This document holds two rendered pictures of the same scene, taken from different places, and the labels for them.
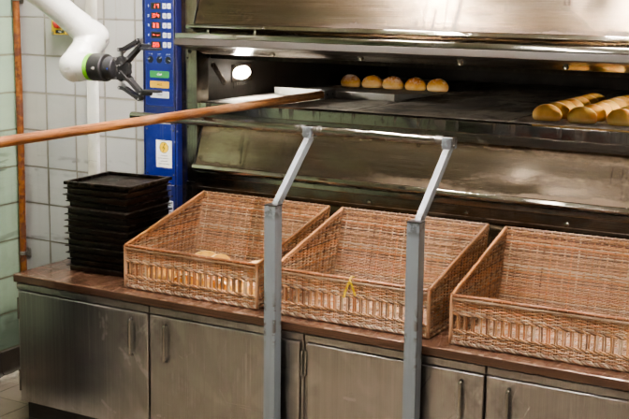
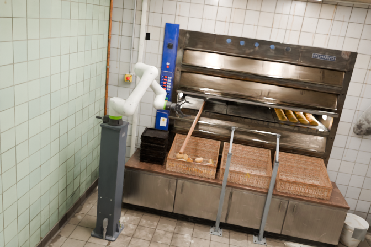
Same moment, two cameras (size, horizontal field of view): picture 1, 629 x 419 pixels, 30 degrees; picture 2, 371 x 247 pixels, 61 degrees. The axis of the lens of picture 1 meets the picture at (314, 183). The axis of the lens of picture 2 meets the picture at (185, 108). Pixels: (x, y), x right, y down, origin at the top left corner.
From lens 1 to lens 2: 212 cm
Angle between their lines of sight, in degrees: 23
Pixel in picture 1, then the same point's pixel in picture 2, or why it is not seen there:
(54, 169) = not seen: hidden behind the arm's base
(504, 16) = (282, 95)
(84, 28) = (162, 92)
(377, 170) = (236, 132)
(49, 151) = not seen: hidden behind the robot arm
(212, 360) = (199, 193)
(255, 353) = (214, 192)
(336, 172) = (223, 132)
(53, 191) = not seen: hidden behind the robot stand
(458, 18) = (269, 94)
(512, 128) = (280, 125)
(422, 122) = (253, 121)
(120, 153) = (144, 119)
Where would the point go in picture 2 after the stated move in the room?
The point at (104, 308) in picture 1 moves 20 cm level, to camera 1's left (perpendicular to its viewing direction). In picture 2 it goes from (160, 177) to (142, 178)
